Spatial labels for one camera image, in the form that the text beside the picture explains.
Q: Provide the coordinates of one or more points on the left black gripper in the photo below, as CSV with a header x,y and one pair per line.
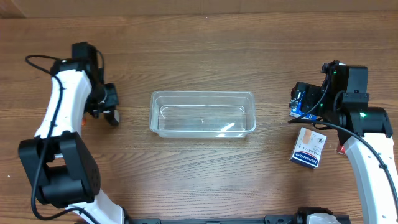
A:
x,y
109,101

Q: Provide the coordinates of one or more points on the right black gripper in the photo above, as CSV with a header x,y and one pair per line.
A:
x,y
304,101

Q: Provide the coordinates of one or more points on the blue medicine box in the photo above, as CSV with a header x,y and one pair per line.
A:
x,y
297,112

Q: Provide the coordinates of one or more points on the orange tube white cap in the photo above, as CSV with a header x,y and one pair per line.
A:
x,y
83,122

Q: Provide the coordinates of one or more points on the white Hansaplast plaster box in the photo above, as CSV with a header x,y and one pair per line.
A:
x,y
308,148

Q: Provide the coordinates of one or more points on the clear plastic container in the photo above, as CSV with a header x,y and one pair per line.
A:
x,y
202,114

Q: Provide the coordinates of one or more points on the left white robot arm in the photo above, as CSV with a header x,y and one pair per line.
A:
x,y
61,170

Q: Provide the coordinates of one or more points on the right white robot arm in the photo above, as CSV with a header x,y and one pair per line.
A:
x,y
365,133

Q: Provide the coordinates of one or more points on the red Panadol box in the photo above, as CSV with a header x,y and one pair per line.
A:
x,y
341,150

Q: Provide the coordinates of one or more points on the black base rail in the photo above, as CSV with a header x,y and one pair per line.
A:
x,y
303,215

